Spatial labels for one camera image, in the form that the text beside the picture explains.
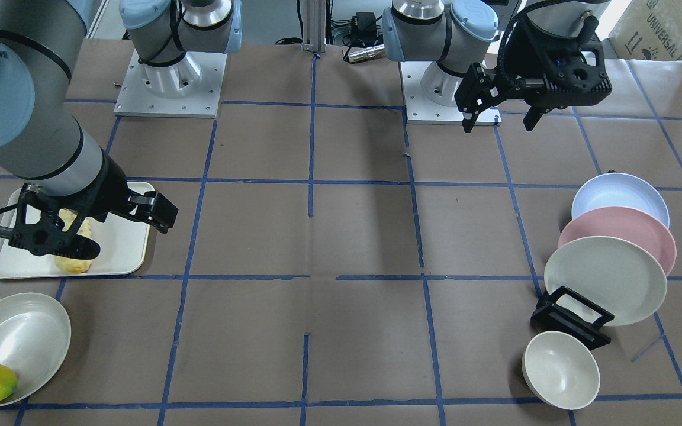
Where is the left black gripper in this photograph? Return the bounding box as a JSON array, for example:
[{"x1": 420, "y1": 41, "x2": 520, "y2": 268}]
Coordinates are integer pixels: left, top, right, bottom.
[{"x1": 455, "y1": 16, "x2": 613, "y2": 133}]

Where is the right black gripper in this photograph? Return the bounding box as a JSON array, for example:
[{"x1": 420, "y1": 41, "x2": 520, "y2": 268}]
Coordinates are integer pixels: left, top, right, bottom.
[{"x1": 8, "y1": 156, "x2": 178, "y2": 260}]

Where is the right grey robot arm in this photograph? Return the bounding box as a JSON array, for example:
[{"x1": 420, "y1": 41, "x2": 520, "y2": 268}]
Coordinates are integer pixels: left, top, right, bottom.
[{"x1": 0, "y1": 1, "x2": 243, "y2": 260}]

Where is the light blue plate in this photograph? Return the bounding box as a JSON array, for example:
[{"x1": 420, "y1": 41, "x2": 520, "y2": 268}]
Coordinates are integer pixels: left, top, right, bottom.
[{"x1": 571, "y1": 172, "x2": 671, "y2": 227}]

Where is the pink plate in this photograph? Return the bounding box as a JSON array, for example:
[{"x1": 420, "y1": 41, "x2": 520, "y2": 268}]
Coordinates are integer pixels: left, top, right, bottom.
[{"x1": 557, "y1": 206, "x2": 677, "y2": 275}]

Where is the cream plate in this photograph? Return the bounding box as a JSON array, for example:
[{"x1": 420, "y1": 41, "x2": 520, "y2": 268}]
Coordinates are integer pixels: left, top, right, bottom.
[{"x1": 543, "y1": 235, "x2": 667, "y2": 327}]

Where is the black plate rack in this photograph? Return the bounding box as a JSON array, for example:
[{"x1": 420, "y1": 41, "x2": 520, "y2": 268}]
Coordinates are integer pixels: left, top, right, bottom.
[{"x1": 531, "y1": 286, "x2": 615, "y2": 351}]

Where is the cream rectangular tray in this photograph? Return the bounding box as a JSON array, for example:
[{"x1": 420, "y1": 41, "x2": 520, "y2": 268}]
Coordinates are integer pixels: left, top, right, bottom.
[{"x1": 0, "y1": 215, "x2": 150, "y2": 280}]

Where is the grey shallow bowl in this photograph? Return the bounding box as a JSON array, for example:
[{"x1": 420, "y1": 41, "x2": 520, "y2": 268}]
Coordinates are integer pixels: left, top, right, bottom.
[{"x1": 0, "y1": 293, "x2": 72, "y2": 407}]

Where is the silver cylindrical connector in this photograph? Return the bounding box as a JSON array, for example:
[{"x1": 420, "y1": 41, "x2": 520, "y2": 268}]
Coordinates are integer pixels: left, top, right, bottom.
[{"x1": 343, "y1": 45, "x2": 386, "y2": 64}]

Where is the cardboard box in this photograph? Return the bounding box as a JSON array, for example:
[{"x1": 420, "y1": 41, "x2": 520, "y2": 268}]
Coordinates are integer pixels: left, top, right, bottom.
[{"x1": 608, "y1": 1, "x2": 682, "y2": 60}]

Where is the black power adapter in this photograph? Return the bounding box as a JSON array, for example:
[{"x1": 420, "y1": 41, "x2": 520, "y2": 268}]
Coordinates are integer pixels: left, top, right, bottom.
[{"x1": 351, "y1": 12, "x2": 377, "y2": 38}]

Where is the small cream bowl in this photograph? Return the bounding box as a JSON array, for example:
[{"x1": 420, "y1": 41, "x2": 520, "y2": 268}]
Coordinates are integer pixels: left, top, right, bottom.
[{"x1": 522, "y1": 331, "x2": 601, "y2": 411}]

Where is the aluminium frame post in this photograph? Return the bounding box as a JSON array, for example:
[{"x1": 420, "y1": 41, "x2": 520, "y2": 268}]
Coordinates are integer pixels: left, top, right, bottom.
[{"x1": 298, "y1": 1, "x2": 330, "y2": 56}]

